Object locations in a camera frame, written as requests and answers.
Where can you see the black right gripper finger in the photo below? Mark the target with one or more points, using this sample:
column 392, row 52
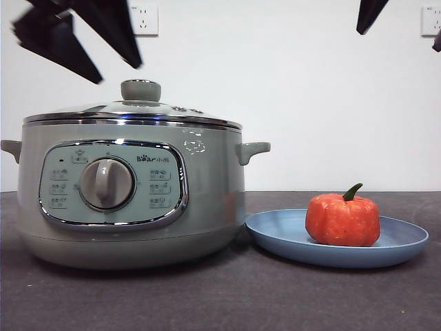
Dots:
column 370, row 13
column 438, row 44

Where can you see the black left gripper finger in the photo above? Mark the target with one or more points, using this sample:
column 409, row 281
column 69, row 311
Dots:
column 110, row 24
column 51, row 38

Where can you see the glass lid with green knob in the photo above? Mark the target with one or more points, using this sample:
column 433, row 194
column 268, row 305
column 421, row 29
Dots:
column 140, row 91

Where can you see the orange pumpkin with green stem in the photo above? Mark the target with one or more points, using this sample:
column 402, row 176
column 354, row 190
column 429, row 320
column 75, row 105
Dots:
column 341, row 220

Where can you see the pale green electric steamer pot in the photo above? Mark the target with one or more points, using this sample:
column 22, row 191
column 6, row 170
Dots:
column 213, row 193

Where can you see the blue round plate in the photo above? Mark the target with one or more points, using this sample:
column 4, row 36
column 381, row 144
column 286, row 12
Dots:
column 275, row 231

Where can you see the white wall socket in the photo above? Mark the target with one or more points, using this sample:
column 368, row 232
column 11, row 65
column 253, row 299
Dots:
column 430, row 20
column 148, row 20

